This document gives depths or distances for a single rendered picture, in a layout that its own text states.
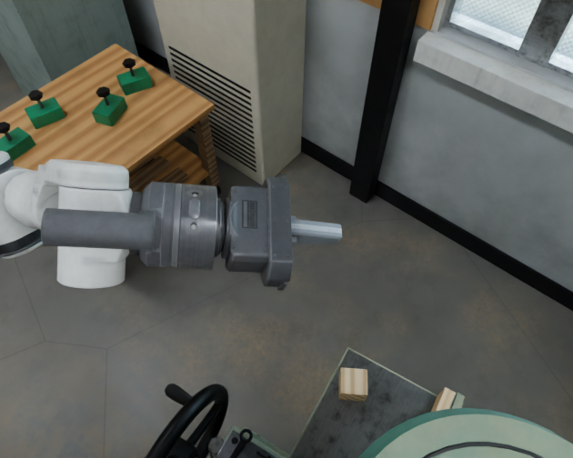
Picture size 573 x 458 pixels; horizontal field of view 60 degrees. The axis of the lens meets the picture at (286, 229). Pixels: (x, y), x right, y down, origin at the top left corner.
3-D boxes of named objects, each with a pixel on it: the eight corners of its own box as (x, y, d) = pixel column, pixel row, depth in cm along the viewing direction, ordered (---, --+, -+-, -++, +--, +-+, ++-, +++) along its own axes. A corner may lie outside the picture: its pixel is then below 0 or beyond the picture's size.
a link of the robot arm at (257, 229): (275, 200, 61) (176, 194, 59) (293, 160, 52) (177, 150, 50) (277, 299, 56) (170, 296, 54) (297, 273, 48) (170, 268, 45)
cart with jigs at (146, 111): (145, 134, 247) (106, 17, 194) (227, 193, 226) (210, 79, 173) (32, 216, 218) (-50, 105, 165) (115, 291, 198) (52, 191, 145)
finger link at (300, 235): (335, 239, 57) (282, 236, 56) (343, 228, 54) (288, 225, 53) (336, 253, 56) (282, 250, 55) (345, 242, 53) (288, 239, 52)
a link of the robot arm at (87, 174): (136, 256, 50) (87, 233, 60) (140, 168, 49) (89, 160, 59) (70, 261, 46) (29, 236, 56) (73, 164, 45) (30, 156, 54)
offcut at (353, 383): (338, 373, 88) (340, 367, 85) (364, 376, 88) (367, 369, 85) (338, 399, 86) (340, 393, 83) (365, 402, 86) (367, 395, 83)
